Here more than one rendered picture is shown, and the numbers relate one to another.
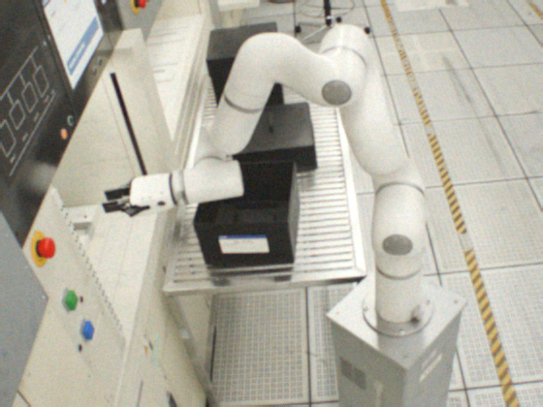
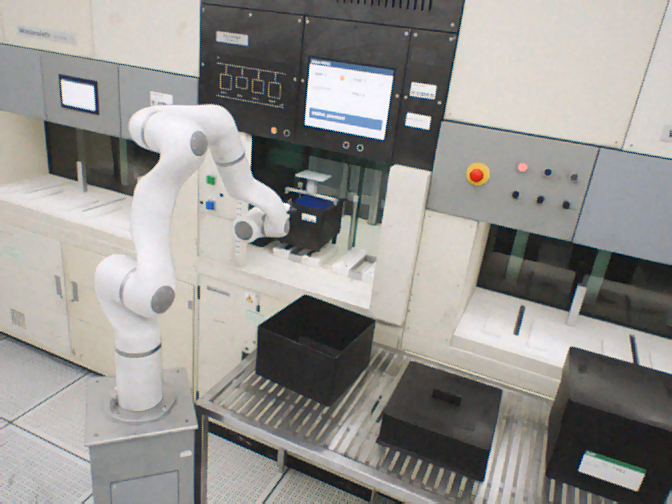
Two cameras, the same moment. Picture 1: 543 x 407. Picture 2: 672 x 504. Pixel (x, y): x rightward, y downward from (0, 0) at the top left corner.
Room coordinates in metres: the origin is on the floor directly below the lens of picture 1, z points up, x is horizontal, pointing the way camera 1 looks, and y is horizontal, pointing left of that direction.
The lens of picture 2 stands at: (1.78, -1.32, 1.79)
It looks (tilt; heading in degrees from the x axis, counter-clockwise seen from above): 23 degrees down; 105
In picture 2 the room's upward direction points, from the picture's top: 7 degrees clockwise
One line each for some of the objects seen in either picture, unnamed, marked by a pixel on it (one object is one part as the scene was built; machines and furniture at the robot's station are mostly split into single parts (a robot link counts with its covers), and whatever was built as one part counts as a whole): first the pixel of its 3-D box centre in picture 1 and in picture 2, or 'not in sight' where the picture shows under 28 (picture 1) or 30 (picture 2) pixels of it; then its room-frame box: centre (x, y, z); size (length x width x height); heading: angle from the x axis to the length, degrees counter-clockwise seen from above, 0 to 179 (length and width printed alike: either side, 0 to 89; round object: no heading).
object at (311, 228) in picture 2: not in sight; (309, 212); (1.11, 0.71, 1.06); 0.24 x 0.20 x 0.32; 174
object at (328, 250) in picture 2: not in sight; (306, 249); (1.11, 0.71, 0.89); 0.22 x 0.21 x 0.04; 83
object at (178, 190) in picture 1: (180, 188); not in sight; (1.12, 0.22, 1.19); 0.09 x 0.03 x 0.08; 0
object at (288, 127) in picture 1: (272, 134); (443, 410); (1.80, -0.03, 0.83); 0.29 x 0.29 x 0.13; 85
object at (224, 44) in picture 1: (246, 66); (612, 425); (2.24, 0.03, 0.89); 0.29 x 0.29 x 0.25; 85
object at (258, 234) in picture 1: (249, 212); (316, 346); (1.38, 0.09, 0.85); 0.28 x 0.28 x 0.17; 78
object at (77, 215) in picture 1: (60, 233); (364, 265); (1.38, 0.68, 0.89); 0.22 x 0.21 x 0.04; 83
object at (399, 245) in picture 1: (399, 236); (128, 301); (0.96, -0.26, 1.07); 0.19 x 0.12 x 0.24; 163
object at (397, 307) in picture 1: (398, 286); (139, 373); (0.99, -0.27, 0.85); 0.19 x 0.19 x 0.18
